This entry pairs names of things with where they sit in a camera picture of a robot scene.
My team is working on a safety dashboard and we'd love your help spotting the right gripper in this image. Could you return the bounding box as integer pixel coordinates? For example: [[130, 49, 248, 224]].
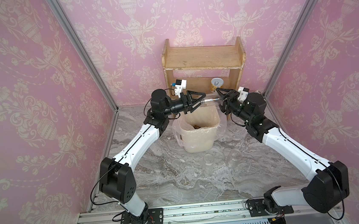
[[216, 85, 255, 130]]

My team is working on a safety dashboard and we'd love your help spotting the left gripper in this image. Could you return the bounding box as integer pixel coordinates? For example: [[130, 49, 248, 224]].
[[160, 90, 206, 118]]

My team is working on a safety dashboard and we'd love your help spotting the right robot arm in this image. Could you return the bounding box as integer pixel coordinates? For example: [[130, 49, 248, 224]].
[[216, 88, 350, 221]]

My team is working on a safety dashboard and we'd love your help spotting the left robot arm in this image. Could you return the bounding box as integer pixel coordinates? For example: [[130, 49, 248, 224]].
[[95, 89, 206, 224]]

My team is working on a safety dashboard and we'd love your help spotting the yellow can on shelf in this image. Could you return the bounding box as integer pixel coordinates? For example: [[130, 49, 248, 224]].
[[210, 77, 225, 93]]

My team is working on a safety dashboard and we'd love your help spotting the beige trash bin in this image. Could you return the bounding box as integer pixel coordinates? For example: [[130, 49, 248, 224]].
[[175, 103, 223, 155]]

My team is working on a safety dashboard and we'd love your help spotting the wooden two-tier shelf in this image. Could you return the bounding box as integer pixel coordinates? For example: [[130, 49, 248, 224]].
[[161, 36, 246, 90]]

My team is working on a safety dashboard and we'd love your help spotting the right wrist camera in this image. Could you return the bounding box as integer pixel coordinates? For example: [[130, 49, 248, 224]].
[[238, 86, 249, 103]]

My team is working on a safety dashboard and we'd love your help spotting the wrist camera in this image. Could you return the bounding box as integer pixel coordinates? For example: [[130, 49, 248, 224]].
[[171, 79, 187, 98], [238, 86, 249, 103]]

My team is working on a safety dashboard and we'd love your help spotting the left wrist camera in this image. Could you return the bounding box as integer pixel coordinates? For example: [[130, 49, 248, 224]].
[[171, 79, 187, 98]]

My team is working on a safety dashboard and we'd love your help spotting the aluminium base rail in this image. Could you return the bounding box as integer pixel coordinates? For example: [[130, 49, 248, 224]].
[[77, 197, 350, 224]]

